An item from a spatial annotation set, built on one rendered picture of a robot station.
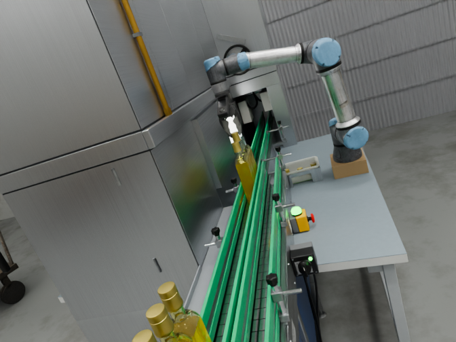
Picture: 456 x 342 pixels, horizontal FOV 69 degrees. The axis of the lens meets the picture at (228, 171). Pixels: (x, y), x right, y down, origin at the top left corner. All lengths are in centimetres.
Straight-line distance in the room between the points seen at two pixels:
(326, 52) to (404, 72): 350
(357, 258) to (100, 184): 91
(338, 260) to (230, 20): 186
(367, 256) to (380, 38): 393
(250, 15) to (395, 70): 283
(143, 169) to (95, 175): 17
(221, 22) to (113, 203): 174
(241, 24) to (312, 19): 238
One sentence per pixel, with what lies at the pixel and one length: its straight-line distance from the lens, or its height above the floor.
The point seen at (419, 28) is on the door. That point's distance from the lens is 501.
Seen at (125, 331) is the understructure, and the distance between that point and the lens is 153.
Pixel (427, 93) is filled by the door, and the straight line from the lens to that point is 514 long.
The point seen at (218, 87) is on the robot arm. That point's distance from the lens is 152.
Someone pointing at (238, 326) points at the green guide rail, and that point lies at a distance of 82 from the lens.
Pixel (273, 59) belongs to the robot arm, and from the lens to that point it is 167.
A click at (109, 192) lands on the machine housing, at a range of 118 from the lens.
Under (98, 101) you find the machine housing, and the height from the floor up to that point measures 152.
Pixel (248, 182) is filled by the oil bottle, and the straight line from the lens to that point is 154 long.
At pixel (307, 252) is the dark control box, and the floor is 84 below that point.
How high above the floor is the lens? 150
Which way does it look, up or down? 17 degrees down
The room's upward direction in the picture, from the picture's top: 19 degrees counter-clockwise
